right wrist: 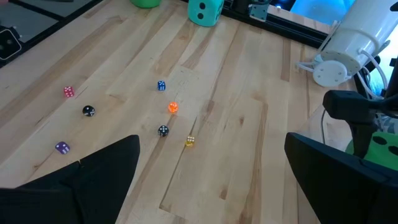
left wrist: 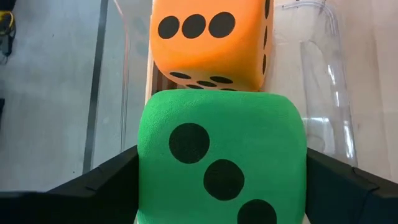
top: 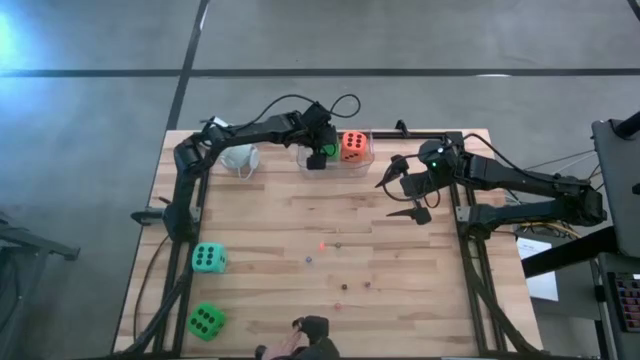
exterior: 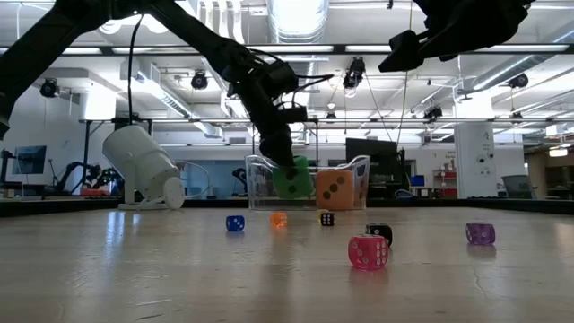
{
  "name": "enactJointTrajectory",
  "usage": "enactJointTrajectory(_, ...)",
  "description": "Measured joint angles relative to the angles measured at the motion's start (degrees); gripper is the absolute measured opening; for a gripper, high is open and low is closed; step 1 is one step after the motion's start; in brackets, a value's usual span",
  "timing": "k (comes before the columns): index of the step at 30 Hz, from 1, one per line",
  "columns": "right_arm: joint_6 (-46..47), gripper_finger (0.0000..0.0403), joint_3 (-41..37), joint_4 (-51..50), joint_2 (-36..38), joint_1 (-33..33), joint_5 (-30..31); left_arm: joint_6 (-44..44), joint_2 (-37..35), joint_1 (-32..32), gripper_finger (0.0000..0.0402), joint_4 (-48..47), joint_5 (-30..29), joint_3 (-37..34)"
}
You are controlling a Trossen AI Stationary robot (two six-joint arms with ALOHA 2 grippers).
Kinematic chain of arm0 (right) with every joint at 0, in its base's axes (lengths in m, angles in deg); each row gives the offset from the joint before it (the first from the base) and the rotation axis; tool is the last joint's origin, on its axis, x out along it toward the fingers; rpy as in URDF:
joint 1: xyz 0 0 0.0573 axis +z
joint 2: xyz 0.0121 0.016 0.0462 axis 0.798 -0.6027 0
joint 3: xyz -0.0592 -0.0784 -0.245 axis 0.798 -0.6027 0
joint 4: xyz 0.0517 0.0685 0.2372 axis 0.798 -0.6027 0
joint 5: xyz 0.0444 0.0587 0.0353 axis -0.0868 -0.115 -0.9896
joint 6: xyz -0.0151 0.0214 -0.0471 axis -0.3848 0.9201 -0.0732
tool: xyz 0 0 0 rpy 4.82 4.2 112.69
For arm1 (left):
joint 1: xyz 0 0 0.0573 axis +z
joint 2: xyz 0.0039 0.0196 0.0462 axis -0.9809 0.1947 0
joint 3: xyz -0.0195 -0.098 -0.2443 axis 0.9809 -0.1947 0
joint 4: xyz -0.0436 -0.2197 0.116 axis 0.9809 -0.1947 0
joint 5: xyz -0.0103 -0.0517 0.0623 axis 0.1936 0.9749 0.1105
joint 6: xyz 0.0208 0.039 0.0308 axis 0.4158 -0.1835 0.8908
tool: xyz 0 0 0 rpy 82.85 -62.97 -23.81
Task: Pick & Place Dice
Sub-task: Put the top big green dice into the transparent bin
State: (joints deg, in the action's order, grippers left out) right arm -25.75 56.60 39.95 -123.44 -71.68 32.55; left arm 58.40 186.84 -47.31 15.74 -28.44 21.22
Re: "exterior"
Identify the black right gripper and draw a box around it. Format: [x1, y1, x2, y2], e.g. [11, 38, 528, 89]
[378, 0, 535, 74]

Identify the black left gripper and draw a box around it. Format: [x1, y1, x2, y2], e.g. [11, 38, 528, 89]
[222, 47, 301, 169]

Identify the large green foam die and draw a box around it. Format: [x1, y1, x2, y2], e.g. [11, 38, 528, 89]
[271, 154, 316, 200]

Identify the large orange foam die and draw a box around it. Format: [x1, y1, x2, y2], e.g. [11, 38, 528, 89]
[315, 169, 356, 211]

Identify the small pink die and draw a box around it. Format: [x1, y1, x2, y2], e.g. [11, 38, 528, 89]
[347, 233, 390, 271]

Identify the small purple die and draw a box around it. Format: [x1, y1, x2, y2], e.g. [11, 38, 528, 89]
[465, 222, 497, 246]

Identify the clear plastic bin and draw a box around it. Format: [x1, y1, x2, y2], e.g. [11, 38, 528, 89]
[244, 153, 372, 213]

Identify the black overhead beam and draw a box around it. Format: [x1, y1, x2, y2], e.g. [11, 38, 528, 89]
[0, 43, 574, 57]

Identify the small blue die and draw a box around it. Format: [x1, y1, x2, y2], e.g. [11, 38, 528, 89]
[225, 214, 246, 232]

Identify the large black monitor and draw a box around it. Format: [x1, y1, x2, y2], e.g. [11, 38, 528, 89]
[344, 137, 404, 199]

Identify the small black rounded die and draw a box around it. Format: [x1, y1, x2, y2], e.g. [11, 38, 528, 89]
[364, 223, 395, 248]

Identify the white round pillar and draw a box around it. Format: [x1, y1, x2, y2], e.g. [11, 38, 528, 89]
[453, 121, 499, 200]

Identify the red and white shelf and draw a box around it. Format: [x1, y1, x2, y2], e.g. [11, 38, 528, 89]
[431, 168, 459, 199]

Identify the grey office chair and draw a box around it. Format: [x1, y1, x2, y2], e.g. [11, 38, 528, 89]
[500, 174, 538, 200]

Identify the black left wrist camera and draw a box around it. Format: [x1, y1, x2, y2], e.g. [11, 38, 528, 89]
[278, 103, 310, 126]

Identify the white lamp cable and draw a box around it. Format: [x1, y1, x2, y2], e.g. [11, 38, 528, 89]
[172, 160, 212, 201]

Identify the silver ceiling air duct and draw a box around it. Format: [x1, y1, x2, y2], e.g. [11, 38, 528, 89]
[266, 0, 331, 45]

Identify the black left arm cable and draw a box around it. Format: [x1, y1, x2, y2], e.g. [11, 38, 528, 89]
[126, 12, 145, 127]

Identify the wall screen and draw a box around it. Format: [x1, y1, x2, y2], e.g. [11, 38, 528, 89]
[12, 144, 48, 176]

